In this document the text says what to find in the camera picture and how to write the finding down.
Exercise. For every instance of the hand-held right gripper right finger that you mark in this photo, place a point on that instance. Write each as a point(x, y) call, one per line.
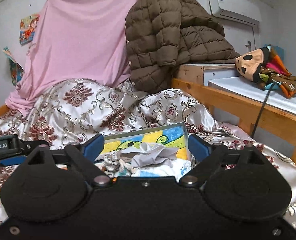
point(197, 146)

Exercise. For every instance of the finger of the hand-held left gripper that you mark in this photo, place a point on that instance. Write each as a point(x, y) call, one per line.
point(35, 145)
point(5, 161)

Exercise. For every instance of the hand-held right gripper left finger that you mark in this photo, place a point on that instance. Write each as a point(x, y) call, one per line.
point(95, 147)

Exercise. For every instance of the grey cloth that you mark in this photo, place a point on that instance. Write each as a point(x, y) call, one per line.
point(162, 155)

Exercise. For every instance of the white printed cloth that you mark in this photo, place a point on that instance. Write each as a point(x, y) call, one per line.
point(167, 171)

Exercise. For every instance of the colourful storage box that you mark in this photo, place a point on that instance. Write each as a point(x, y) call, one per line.
point(138, 138)

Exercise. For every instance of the floral satin bedspread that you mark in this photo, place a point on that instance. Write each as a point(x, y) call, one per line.
point(75, 112)

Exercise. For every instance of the wooden cabinet with white front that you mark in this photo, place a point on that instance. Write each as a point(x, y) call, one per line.
point(190, 73)

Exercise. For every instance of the white flat board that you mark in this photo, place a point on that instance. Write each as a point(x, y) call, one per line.
point(250, 90)

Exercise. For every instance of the colourful plush toy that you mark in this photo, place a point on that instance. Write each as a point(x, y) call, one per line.
point(247, 62)

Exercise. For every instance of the pink bed sheet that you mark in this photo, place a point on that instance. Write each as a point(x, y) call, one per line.
point(83, 42)

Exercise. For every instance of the brown quilted jacket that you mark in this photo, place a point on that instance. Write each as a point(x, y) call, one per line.
point(157, 42)

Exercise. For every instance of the white air conditioner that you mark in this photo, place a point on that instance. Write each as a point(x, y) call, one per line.
point(235, 7)

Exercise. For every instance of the wooden bed frame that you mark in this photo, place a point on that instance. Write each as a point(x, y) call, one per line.
point(237, 105)

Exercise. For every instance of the torn colourful wall poster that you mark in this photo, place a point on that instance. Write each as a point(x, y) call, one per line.
point(13, 65)

